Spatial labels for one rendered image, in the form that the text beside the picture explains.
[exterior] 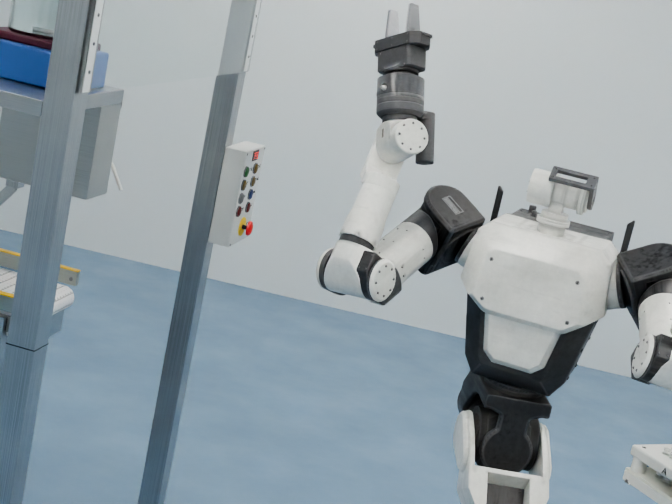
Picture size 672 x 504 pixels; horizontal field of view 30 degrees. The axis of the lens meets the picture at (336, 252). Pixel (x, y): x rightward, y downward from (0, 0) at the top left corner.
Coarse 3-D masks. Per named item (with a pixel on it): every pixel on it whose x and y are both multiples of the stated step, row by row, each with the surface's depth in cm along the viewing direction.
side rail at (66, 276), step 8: (0, 256) 275; (8, 256) 274; (16, 256) 274; (0, 264) 275; (8, 264) 275; (16, 264) 274; (64, 272) 272; (72, 272) 271; (64, 280) 272; (72, 280) 272
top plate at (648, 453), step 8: (632, 448) 228; (640, 448) 227; (648, 448) 228; (656, 448) 229; (640, 456) 227; (648, 456) 225; (656, 456) 225; (664, 456) 226; (648, 464) 225; (656, 464) 223; (664, 464) 222
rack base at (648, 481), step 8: (624, 472) 230; (632, 472) 228; (648, 472) 229; (656, 472) 230; (632, 480) 228; (640, 480) 226; (648, 480) 225; (656, 480) 226; (640, 488) 226; (648, 488) 224; (656, 488) 223; (664, 488) 223; (648, 496) 224; (656, 496) 222; (664, 496) 221
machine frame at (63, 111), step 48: (48, 96) 230; (240, 96) 327; (48, 144) 231; (48, 192) 233; (48, 240) 235; (192, 240) 332; (48, 288) 239; (192, 288) 335; (48, 336) 245; (192, 336) 340; (0, 384) 243; (0, 432) 245; (0, 480) 247; (144, 480) 348
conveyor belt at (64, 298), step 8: (0, 272) 272; (8, 272) 273; (16, 272) 274; (0, 280) 266; (8, 280) 267; (0, 288) 261; (8, 288) 262; (64, 288) 270; (56, 296) 265; (64, 296) 268; (72, 296) 271; (56, 304) 264; (64, 304) 268; (0, 312) 249; (8, 312) 248; (56, 312) 266
